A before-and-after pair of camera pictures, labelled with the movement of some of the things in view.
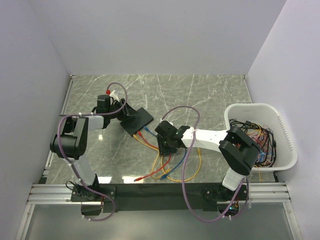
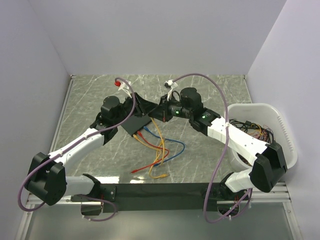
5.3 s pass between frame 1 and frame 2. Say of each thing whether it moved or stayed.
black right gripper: moved
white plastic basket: stayed
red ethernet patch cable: moved
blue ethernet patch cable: moved
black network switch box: stayed
